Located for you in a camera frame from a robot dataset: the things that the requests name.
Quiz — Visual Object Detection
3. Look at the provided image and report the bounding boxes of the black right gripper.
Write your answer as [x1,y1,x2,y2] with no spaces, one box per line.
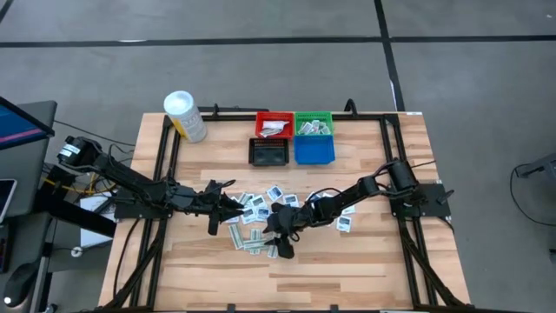
[262,203,305,261]

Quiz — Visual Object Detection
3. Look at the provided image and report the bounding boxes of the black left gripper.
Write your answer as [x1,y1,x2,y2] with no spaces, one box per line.
[177,178,245,236]

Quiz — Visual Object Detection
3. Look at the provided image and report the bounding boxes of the black plastic basket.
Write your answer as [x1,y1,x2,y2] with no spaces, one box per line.
[248,137,291,167]

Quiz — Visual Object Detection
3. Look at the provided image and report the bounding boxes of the blue plastic basket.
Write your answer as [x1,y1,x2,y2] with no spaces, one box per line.
[293,134,336,166]

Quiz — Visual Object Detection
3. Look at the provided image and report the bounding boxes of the red plastic basket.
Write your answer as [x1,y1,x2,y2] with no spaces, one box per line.
[255,111,295,139]

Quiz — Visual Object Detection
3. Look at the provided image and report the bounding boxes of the white wipes canister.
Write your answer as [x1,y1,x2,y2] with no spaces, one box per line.
[162,90,209,144]

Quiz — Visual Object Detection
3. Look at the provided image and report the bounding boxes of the green plastic basket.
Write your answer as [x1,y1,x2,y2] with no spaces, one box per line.
[294,111,334,137]

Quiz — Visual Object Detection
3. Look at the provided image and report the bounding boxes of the white paper sheet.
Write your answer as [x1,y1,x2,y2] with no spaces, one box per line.
[79,195,117,249]

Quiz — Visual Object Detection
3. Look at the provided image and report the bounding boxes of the black support beam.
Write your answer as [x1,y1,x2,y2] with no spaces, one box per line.
[34,197,117,238]

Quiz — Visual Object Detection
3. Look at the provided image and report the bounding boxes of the grey workstation cart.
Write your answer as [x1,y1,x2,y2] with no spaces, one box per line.
[0,100,58,313]

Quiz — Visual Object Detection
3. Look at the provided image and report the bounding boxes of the black computer monitor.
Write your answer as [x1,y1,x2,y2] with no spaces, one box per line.
[0,96,56,151]

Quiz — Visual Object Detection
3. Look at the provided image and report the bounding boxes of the grey metal stand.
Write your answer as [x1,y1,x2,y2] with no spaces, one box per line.
[515,151,556,179]

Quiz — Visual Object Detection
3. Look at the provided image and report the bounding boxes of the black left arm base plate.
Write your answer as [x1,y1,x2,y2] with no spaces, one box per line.
[113,190,177,220]

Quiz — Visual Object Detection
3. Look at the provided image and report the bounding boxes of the black floor cable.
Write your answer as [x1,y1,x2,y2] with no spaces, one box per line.
[508,163,556,228]
[54,119,136,148]

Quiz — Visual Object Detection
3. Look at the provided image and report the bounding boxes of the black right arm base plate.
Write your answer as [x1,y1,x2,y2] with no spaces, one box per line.
[390,182,452,218]

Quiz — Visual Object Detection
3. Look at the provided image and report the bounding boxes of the yellow cable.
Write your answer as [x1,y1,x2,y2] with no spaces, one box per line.
[43,173,118,196]

